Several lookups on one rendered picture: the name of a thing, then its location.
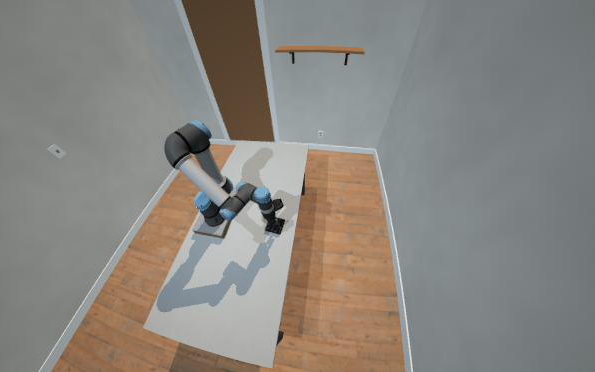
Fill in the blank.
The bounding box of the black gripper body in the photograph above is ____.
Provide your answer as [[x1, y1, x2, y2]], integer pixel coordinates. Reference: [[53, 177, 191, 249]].
[[261, 199, 284, 225]]

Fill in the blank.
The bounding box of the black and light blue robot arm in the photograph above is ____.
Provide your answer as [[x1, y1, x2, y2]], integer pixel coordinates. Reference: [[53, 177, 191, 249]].
[[164, 120, 273, 227]]

